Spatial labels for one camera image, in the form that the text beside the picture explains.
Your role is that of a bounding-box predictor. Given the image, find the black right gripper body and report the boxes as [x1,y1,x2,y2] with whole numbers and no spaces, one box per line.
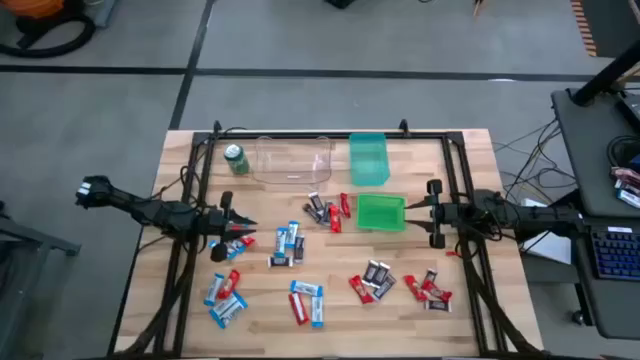
[427,178,459,250]

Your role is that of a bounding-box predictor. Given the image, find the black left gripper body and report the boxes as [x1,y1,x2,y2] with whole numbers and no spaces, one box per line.
[203,191,235,264]

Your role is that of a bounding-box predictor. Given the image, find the small silver wrapper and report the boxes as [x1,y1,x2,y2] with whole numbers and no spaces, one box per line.
[301,202,322,224]

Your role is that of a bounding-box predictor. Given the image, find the large blue white candy bar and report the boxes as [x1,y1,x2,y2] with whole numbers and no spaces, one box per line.
[208,291,249,330]

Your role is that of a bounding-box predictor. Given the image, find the spare blue white candy bar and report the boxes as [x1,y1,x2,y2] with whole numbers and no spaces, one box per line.
[614,187,640,209]

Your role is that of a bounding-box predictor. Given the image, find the spare red candy bar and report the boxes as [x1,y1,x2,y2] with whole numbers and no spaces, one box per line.
[609,166,640,190]

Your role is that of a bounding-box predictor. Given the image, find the green plastic basket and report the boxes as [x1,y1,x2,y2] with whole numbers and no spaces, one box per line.
[355,193,408,233]

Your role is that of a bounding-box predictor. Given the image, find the green Sprite can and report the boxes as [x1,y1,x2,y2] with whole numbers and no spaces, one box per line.
[223,143,251,176]

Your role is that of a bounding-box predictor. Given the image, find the clear plastic bin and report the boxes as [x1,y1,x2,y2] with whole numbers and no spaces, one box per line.
[251,134,334,185]

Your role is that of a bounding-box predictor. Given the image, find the teal plastic bin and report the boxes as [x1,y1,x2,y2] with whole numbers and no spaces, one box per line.
[348,131,392,188]

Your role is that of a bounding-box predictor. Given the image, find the white paper sheet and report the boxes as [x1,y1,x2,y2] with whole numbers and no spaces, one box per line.
[519,198,573,265]

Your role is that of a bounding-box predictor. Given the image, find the grey desk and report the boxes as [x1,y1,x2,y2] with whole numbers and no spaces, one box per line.
[551,88,640,218]
[567,214,640,341]

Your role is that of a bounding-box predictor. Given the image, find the blue-lit black keyboard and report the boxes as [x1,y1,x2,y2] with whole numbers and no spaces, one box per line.
[590,227,640,281]

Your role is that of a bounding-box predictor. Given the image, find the grey metal cart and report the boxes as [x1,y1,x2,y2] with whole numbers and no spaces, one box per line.
[0,199,82,360]

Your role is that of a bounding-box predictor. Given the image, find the black stand pole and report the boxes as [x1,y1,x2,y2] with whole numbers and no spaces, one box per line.
[569,39,640,107]

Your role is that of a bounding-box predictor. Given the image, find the black laptop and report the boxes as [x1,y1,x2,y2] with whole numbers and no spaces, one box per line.
[615,92,640,132]

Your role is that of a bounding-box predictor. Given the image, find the grey box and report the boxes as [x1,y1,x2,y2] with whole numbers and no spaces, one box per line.
[91,0,120,29]

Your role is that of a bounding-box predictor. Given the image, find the black mat with orange stripes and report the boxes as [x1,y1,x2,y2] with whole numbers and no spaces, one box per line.
[569,0,640,58]

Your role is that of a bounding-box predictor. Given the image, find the orange vacuum cleaner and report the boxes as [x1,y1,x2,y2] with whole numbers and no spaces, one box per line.
[0,0,66,20]

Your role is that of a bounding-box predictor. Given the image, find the black cable bundle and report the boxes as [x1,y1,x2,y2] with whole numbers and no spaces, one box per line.
[459,239,551,359]
[117,164,209,359]

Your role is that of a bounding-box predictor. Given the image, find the black floor cables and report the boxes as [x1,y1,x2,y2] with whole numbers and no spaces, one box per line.
[492,118,579,201]

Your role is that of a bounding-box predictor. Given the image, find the coiled black cable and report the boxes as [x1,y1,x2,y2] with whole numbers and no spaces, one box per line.
[606,134,640,169]

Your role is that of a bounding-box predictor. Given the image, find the black vacuum hose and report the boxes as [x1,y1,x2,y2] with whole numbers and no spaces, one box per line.
[0,12,97,59]

